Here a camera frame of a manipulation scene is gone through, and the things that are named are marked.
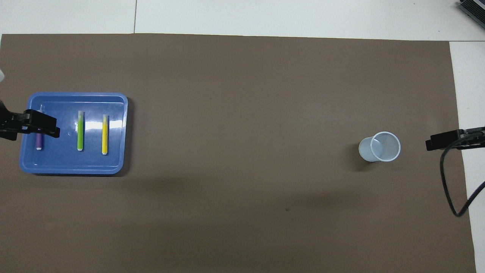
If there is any yellow marker pen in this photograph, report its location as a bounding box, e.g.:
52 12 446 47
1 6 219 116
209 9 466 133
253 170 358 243
102 115 109 155

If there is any brown table mat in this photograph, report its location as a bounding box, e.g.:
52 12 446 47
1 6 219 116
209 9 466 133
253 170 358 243
0 33 477 273

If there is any blue plastic tray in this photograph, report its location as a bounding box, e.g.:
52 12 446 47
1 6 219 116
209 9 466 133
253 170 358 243
19 92 128 175

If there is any translucent plastic cup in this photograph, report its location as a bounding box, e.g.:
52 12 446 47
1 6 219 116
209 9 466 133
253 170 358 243
358 132 401 163

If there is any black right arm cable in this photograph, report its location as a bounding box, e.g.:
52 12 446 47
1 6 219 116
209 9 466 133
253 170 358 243
440 131 485 217

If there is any green marker pen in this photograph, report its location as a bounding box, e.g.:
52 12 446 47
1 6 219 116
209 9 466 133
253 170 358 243
77 111 85 151

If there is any grey ribbed device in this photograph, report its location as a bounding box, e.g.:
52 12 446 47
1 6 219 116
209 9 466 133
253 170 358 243
457 0 485 24

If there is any purple marker pen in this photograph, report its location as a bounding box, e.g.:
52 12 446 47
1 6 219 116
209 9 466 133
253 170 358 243
36 107 45 151

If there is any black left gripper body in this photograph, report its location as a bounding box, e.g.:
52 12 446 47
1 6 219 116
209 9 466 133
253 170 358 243
0 100 25 141

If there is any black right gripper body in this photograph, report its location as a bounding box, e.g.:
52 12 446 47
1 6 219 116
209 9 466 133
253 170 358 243
463 127 485 149

